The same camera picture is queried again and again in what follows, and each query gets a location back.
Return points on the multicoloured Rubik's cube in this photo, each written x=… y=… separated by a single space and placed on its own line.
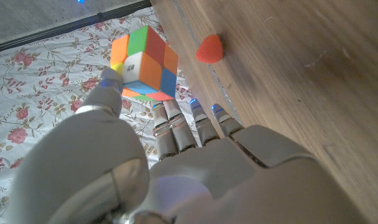
x=145 y=63

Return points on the floral backdrop cloth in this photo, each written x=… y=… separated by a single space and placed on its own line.
x=36 y=93

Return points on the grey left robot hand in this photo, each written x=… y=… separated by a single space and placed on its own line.
x=176 y=174

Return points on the black backdrop pole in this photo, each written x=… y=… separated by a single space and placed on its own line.
x=67 y=26

